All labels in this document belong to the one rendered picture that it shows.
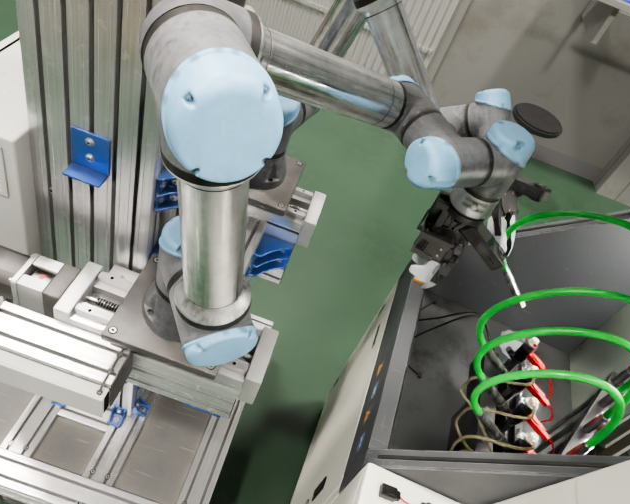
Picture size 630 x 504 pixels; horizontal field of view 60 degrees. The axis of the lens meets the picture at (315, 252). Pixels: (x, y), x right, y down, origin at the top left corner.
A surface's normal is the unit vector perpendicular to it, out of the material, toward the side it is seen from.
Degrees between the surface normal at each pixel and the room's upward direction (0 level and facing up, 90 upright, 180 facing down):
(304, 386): 0
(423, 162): 90
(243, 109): 84
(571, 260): 90
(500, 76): 90
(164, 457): 0
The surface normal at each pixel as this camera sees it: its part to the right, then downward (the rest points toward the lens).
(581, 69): -0.22, 0.66
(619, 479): -0.82, -0.55
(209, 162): 0.39, 0.65
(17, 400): 0.28, -0.66
